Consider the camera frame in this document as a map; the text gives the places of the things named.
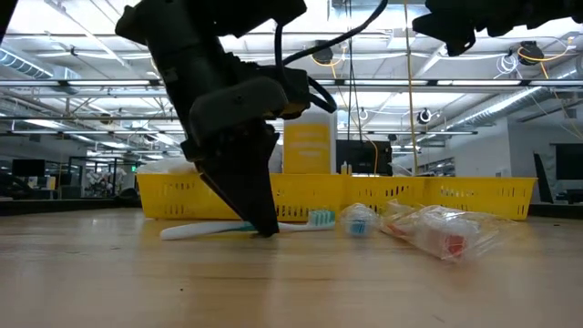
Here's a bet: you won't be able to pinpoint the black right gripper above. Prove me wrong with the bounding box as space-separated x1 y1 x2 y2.
411 0 583 58

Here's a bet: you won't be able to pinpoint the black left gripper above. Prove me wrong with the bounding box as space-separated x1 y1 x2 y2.
151 45 313 239

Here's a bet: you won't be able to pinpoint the teal white toothbrush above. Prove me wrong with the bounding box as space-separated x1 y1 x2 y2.
159 209 337 241

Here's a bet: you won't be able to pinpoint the plain white cotton bag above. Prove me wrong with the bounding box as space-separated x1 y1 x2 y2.
136 157 198 176

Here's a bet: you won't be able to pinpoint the red white toothbrush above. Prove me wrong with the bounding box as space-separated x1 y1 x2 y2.
381 199 518 264

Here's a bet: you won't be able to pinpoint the yellow slotted plastic basket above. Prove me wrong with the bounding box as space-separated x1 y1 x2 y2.
423 176 538 221
136 171 242 221
268 172 347 223
343 175 429 215

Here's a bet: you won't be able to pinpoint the yellow white wipes canister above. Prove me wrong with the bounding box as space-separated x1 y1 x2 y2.
281 95 339 176

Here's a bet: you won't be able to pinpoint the black leaning panel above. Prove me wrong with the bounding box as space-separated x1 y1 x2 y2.
533 152 556 205

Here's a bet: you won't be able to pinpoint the row of yellow baskets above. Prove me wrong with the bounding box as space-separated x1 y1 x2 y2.
0 195 583 219

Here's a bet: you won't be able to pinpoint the black desk monitor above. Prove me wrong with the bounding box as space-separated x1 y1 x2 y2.
11 159 46 179

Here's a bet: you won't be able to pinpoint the yellow hanging cable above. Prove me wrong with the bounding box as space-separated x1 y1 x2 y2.
403 0 419 177

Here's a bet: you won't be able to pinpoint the black ceiling cable reel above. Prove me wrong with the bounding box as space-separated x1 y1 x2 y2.
517 39 547 66
311 39 334 66

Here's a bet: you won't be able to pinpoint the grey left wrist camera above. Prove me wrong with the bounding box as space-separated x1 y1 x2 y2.
188 76 290 141

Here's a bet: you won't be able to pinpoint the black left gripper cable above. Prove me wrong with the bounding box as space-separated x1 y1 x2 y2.
271 0 389 115

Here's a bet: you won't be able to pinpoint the black hanging cables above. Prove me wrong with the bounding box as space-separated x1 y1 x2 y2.
343 0 365 143

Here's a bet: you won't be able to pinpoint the large black wall screen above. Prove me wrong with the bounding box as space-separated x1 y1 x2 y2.
554 143 583 181

